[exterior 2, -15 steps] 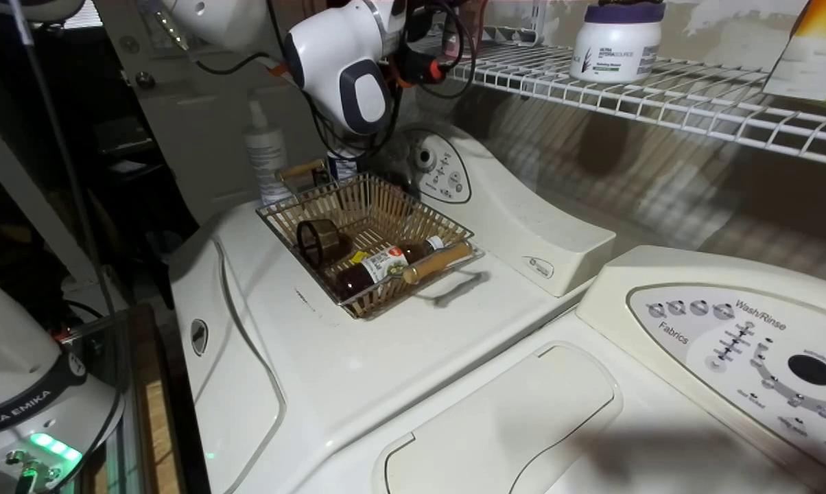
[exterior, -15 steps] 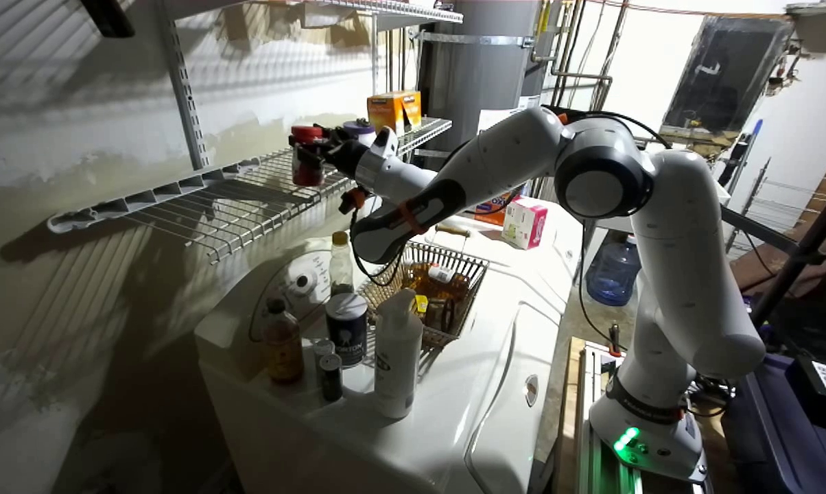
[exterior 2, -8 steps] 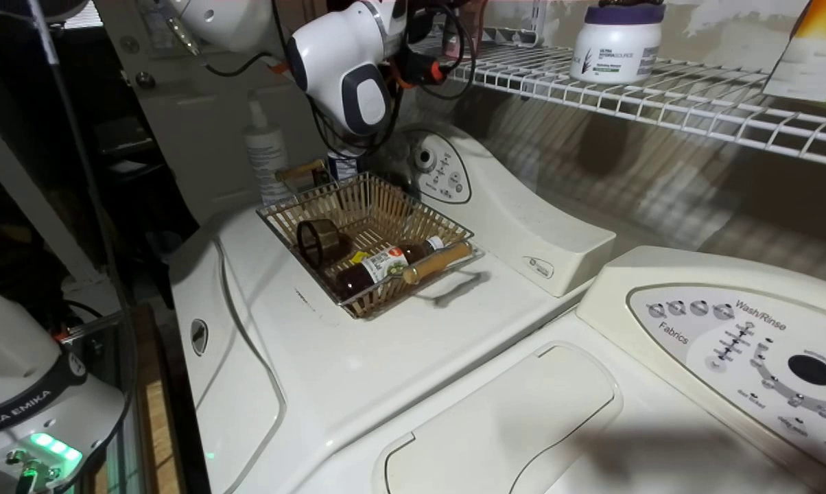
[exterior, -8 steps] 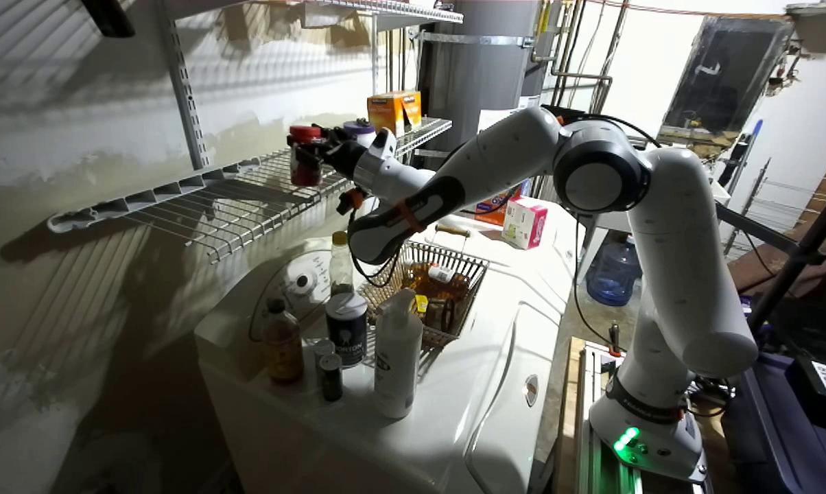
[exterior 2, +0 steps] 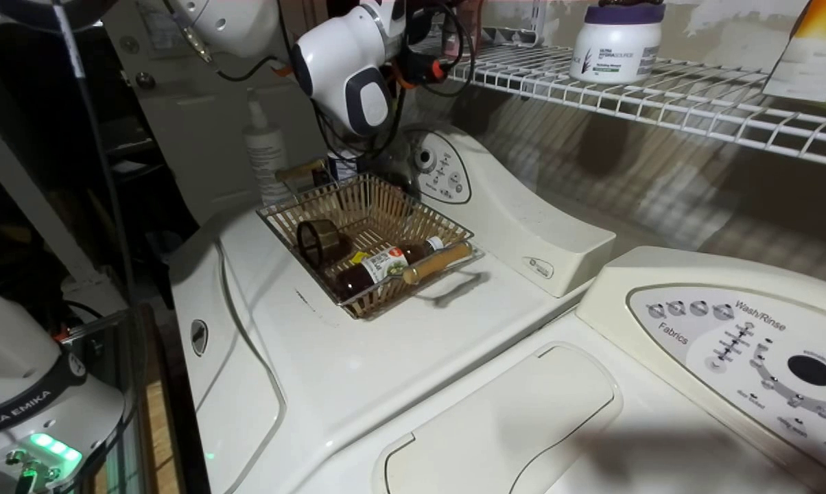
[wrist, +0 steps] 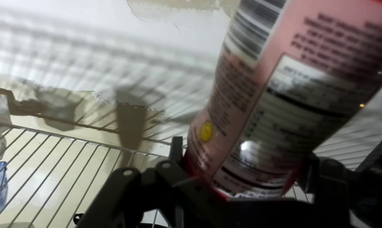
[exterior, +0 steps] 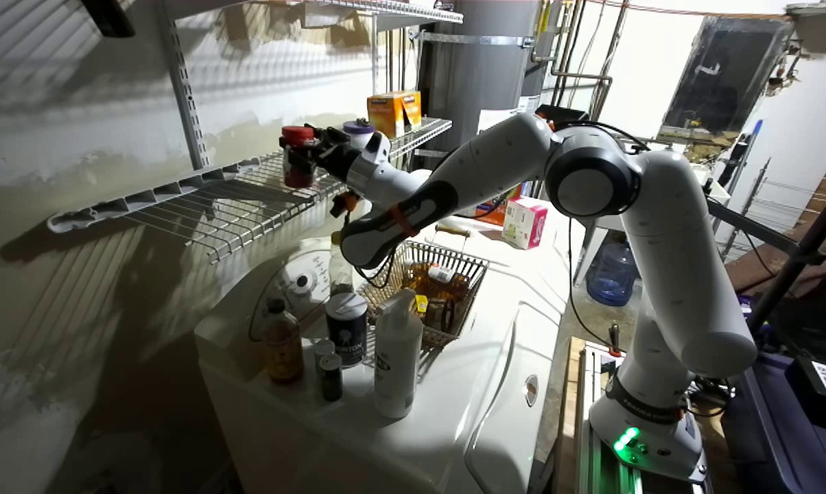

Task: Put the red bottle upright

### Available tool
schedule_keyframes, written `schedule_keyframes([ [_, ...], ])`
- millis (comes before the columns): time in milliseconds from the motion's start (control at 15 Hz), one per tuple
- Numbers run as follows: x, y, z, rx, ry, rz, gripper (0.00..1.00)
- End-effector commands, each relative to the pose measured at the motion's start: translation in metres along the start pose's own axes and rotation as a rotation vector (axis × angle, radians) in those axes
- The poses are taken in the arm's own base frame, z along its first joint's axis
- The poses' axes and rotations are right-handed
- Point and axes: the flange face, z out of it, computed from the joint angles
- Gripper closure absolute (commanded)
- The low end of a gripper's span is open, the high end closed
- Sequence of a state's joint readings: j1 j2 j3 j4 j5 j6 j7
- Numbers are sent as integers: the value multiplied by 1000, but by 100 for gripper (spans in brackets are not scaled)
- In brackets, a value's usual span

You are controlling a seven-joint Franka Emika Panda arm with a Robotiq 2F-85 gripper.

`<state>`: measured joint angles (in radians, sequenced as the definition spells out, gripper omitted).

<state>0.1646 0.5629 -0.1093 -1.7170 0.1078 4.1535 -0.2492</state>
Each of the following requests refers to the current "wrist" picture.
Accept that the white wire shelf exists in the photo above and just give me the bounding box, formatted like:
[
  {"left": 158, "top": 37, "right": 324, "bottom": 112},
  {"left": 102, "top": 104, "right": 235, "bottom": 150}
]
[{"left": 0, "top": 89, "right": 382, "bottom": 228}]

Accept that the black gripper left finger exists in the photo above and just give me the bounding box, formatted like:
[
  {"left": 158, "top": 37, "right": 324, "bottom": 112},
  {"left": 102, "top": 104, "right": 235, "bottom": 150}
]
[{"left": 75, "top": 136, "right": 227, "bottom": 228}]

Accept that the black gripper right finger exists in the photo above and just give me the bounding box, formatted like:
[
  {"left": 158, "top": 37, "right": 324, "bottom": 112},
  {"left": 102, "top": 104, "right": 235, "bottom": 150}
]
[{"left": 299, "top": 140, "right": 382, "bottom": 228}]

